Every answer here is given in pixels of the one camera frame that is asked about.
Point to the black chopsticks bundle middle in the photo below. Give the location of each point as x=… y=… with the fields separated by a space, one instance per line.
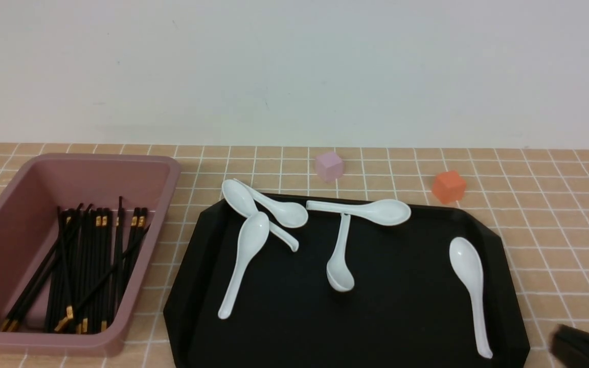
x=92 y=264

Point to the black chopsticks bundle left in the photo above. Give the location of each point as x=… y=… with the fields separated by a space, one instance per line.
x=56 y=302

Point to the white spoon long left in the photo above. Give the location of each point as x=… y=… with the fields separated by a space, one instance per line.
x=252 y=236

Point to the orange cube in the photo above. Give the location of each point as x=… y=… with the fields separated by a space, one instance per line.
x=449 y=187

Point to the black chopsticks bundle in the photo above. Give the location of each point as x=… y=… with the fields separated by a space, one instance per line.
x=92 y=264
x=56 y=302
x=131 y=245

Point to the white spoon right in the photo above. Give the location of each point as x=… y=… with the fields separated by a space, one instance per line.
x=467 y=266

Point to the white spoon far left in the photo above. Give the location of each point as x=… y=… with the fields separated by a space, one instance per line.
x=239 y=198

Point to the white spoon top horizontal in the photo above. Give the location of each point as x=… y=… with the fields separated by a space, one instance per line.
x=385 y=212

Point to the black chopstick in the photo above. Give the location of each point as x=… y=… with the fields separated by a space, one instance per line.
x=114 y=243
x=63 y=226

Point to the white spoon upper middle-left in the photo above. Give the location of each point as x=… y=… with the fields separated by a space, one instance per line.
x=288 y=214

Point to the black chopsticks bundle right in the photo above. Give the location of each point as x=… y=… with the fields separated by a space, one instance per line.
x=131 y=245

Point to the pink plastic bin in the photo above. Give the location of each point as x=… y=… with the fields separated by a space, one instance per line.
x=29 y=227

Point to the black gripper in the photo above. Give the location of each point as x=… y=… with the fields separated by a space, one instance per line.
x=570 y=346

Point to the white spoon centre vertical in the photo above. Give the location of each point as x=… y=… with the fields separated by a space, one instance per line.
x=338 y=274

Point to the black serving tray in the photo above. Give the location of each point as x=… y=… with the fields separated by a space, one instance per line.
x=407 y=308

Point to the black chopstick crossing diagonal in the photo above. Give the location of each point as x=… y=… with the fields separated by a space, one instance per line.
x=98 y=273

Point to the pink cube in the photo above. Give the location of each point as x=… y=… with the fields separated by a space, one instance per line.
x=329 y=166

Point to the black chopstick crossing left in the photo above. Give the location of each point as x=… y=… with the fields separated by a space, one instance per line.
x=25 y=301

